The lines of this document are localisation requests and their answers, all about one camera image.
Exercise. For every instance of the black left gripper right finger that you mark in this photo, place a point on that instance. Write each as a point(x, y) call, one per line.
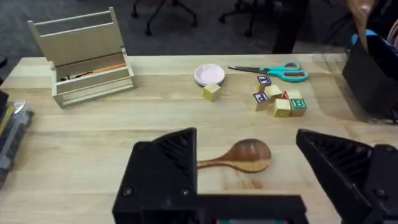
point(348, 174)

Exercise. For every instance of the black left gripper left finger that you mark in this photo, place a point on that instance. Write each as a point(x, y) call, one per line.
point(158, 174)

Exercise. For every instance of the wooden spoon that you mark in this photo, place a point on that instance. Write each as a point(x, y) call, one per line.
point(242, 159)

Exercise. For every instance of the pale wooden box rack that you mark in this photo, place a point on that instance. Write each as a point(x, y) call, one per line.
point(84, 59)

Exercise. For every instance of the plain wooden toy block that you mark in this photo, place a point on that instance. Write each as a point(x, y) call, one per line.
point(211, 91)

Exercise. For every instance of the black box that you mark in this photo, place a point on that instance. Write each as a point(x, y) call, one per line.
point(371, 77)

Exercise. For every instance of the heap of lettered toy blocks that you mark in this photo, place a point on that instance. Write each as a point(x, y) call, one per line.
point(280, 98)

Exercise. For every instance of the small pink plate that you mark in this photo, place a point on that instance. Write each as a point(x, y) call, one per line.
point(209, 74)

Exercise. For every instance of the clear plastic parts box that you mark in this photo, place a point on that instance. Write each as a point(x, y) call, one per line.
point(11, 137)

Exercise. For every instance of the person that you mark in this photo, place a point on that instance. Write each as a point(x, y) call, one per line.
point(311, 21)

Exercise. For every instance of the black office chair base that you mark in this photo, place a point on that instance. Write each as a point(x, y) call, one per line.
point(164, 14)
point(245, 15)

